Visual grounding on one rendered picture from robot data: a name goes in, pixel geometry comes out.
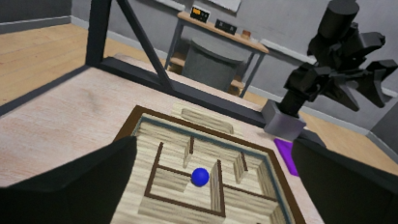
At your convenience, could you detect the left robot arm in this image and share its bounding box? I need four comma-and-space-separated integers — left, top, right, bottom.
275, 0, 385, 119

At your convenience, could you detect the purple flat block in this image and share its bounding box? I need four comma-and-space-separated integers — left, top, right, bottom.
273, 138, 299, 177

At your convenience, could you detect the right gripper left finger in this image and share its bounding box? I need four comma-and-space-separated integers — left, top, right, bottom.
0, 135, 138, 224

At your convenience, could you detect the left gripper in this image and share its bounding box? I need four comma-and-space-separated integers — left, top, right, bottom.
299, 44, 398, 112

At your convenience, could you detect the wooden maze board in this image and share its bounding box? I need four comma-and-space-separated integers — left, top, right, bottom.
110, 101, 306, 224

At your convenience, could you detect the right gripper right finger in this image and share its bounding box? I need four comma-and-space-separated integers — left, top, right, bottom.
291, 139, 398, 224

